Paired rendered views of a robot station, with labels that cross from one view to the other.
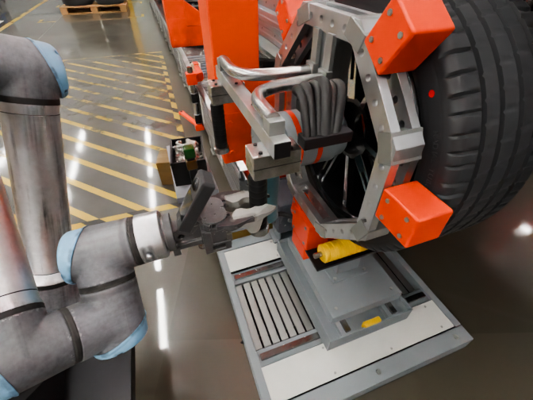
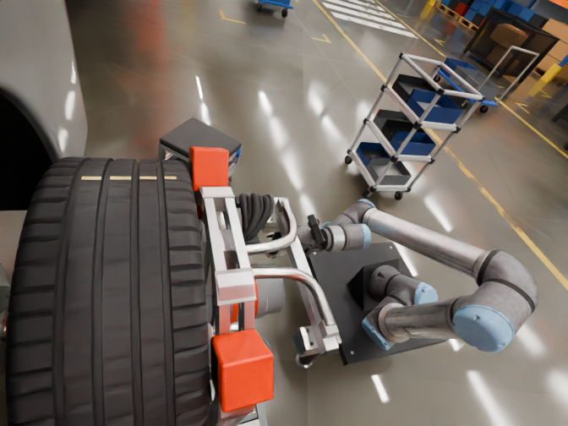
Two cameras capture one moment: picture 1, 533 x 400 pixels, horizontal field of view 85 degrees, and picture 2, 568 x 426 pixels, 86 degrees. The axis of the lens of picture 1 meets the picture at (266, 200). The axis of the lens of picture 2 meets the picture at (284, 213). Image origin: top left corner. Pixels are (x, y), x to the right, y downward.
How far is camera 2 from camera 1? 110 cm
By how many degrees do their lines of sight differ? 92
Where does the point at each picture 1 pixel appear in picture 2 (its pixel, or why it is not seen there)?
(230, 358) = not seen: hidden behind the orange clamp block
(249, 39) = not seen: outside the picture
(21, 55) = (482, 294)
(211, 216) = (304, 231)
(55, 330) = (351, 212)
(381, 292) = not seen: hidden behind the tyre
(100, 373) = (340, 299)
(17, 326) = (362, 209)
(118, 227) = (347, 228)
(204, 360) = (277, 342)
